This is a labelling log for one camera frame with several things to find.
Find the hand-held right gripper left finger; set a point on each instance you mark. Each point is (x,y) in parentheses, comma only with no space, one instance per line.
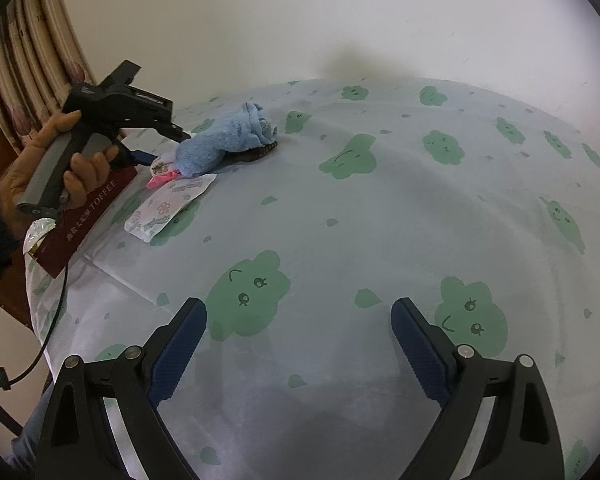
(177,350)

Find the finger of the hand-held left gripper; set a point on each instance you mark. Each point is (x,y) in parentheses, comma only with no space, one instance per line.
(140,158)
(175,132)

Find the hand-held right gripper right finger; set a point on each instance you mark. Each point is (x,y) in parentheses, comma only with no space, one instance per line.
(420,350)

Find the small white printed sock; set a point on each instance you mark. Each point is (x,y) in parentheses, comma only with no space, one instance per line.
(164,162)

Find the blue fluffy sock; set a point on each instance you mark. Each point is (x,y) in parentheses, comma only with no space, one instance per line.
(225,137)

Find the red tin box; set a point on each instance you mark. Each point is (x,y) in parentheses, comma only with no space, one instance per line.
(87,220)

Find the person's left hand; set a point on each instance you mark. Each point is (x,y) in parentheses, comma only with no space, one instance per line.
(17,175)

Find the floral print packet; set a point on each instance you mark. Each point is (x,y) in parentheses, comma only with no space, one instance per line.
(172,202)

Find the beige patterned curtain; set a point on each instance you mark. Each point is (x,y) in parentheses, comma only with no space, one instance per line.
(35,45)

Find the green cloud print bed sheet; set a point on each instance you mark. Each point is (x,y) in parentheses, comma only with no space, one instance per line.
(360,220)

